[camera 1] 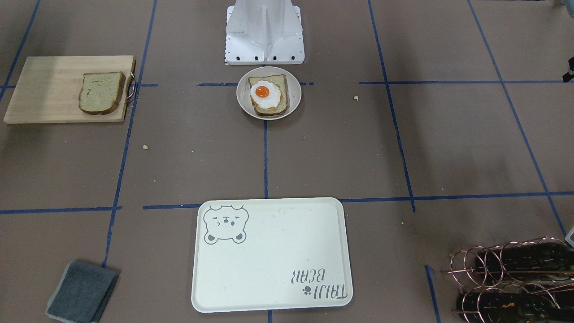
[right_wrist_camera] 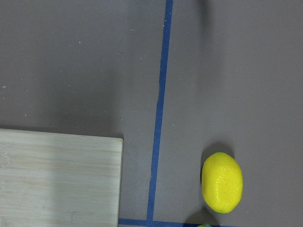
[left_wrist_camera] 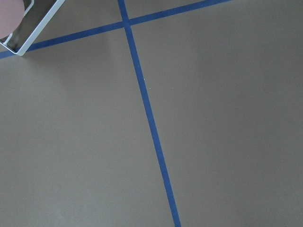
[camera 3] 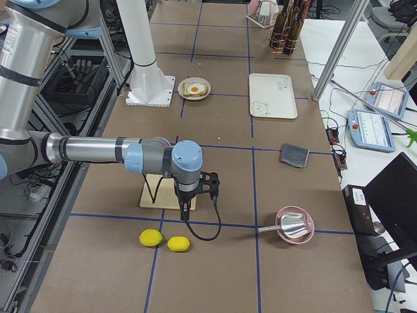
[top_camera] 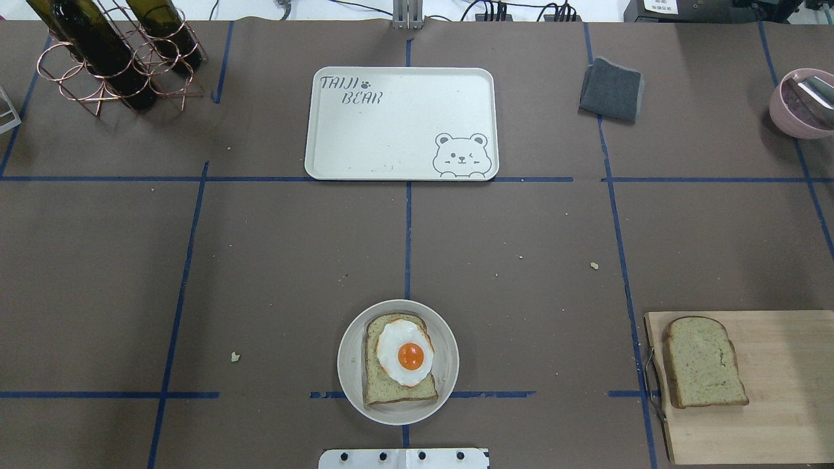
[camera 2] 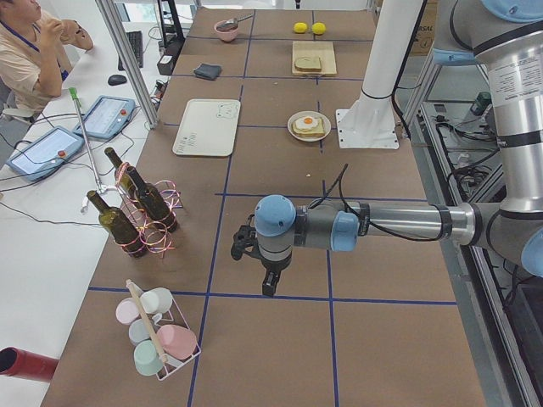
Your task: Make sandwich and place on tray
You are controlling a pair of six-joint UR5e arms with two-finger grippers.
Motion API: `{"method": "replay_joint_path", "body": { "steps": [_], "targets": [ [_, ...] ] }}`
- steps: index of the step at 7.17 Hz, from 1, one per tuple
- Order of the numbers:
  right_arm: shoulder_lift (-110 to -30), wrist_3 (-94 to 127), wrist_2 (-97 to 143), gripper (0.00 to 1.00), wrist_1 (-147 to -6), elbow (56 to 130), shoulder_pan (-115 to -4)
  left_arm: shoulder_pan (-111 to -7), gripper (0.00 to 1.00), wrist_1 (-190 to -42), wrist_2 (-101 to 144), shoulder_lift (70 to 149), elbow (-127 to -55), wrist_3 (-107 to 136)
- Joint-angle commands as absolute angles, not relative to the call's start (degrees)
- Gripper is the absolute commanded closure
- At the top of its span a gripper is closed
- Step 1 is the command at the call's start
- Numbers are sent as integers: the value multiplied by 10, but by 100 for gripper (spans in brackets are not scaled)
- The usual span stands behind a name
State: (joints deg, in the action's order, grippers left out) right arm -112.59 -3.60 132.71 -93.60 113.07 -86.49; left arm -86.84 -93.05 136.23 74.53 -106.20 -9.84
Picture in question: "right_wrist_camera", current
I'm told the yellow plastic lemon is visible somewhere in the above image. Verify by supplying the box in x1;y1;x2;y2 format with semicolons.
201;152;243;214

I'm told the wooden cutting board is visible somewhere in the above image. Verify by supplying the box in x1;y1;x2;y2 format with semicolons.
0;129;124;227

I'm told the green toy fruit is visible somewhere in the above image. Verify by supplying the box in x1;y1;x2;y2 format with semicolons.
197;224;212;227

